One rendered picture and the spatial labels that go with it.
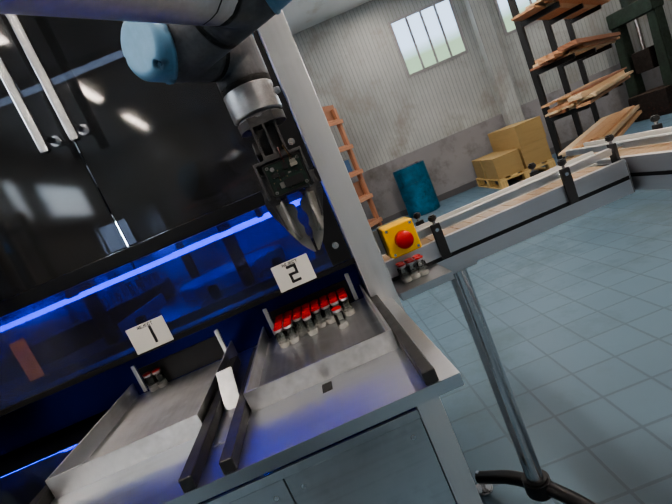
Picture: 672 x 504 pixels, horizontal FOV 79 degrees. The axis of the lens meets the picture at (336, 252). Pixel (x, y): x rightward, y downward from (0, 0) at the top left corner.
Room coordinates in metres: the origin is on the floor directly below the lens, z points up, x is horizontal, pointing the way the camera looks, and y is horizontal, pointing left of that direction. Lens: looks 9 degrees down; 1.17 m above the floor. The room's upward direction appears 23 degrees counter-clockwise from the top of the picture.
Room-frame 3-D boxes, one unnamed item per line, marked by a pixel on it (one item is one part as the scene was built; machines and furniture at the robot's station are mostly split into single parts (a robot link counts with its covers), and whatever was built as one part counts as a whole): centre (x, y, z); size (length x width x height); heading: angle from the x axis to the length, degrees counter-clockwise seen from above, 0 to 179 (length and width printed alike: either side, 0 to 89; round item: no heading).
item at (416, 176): (7.49, -1.80, 0.45); 0.63 x 0.60 x 0.91; 178
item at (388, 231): (0.93, -0.15, 1.00); 0.08 x 0.07 x 0.07; 2
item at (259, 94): (0.63, 0.02, 1.31); 0.08 x 0.08 x 0.05
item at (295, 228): (0.62, 0.04, 1.13); 0.06 x 0.03 x 0.09; 2
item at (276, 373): (0.80, 0.10, 0.90); 0.34 x 0.26 x 0.04; 2
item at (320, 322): (0.89, 0.10, 0.91); 0.18 x 0.02 x 0.05; 92
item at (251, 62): (0.63, 0.03, 1.39); 0.09 x 0.08 x 0.11; 145
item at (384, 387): (0.73, 0.27, 0.87); 0.70 x 0.48 x 0.02; 92
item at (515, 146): (7.05, -3.35, 0.43); 1.39 x 0.99 x 0.86; 178
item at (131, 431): (0.79, 0.44, 0.90); 0.34 x 0.26 x 0.04; 2
